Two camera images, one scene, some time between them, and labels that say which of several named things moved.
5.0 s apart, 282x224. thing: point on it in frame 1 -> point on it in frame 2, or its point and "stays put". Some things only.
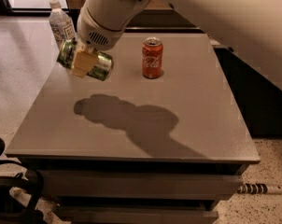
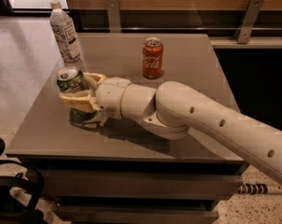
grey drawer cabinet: (163, 140) stays put
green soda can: (105, 65) -> (72, 80)
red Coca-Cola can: (152, 58) stays put
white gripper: (95, 33) -> (109, 96)
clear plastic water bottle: (61, 23) stays put
